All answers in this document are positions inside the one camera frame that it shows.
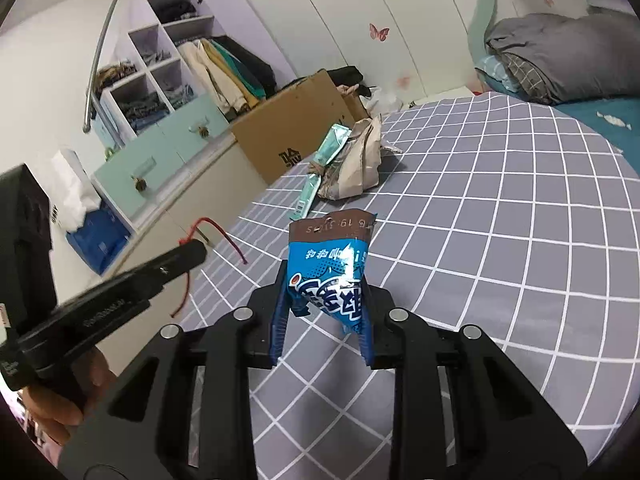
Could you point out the white cubby shelf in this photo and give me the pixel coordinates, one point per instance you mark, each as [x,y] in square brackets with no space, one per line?
[150,35]

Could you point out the white wardrobe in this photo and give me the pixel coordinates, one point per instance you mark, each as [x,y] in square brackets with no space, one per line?
[340,10]

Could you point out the white crumpled bag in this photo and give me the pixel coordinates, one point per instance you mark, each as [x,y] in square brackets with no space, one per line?
[75,190]

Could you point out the teal garment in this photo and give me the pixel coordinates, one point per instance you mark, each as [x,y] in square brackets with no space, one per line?
[245,75]

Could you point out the teal drawer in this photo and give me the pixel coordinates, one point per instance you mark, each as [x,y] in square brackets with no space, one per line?
[130,170]
[195,127]

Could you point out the white candy wrapper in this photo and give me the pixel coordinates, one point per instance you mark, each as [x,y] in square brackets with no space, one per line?
[612,120]

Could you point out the white plastic bag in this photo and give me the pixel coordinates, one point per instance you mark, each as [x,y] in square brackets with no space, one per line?
[382,100]

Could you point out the person's left hand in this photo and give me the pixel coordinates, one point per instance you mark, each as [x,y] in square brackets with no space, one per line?
[60,405]

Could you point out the black cloth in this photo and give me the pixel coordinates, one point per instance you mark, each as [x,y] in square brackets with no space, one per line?
[345,76]

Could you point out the blue snack packet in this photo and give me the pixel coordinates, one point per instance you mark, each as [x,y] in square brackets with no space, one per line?
[330,260]

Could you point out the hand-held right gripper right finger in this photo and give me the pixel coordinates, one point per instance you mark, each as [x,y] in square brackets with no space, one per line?
[367,345]

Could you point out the grey duvet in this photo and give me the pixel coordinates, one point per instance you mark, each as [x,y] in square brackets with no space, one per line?
[565,55]

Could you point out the blue storage box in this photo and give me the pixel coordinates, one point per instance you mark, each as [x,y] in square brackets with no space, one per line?
[100,245]

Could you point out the teal bed headboard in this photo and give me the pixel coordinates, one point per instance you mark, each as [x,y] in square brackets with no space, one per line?
[481,10]

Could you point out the teal wrapper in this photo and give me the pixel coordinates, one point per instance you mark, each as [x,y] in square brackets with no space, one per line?
[330,147]

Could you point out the black garment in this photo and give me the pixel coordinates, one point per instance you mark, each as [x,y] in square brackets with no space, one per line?
[257,65]

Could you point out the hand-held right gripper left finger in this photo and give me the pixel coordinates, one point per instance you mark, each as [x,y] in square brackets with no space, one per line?
[279,330]

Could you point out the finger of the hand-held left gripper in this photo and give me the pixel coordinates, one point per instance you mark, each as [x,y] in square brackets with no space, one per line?
[170,265]

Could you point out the cream jacket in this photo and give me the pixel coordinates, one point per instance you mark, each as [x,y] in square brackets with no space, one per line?
[205,77]

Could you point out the large cardboard box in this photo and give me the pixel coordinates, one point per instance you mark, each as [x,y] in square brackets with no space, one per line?
[290,125]

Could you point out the metal grab rail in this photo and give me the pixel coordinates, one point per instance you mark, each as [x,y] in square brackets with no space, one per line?
[102,45]

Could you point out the light blue pillow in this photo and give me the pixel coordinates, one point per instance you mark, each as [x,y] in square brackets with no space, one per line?
[492,72]

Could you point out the grey checked bedsheet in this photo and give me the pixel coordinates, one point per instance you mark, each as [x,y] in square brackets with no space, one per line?
[475,240]

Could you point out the pale pink butterfly sticker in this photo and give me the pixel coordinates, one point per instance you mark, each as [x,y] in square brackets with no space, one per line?
[403,81]

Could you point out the teal printed blanket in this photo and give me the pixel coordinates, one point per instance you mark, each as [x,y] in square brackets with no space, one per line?
[600,140]

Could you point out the crumpled grey paper bag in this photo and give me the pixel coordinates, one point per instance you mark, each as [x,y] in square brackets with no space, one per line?
[360,165]

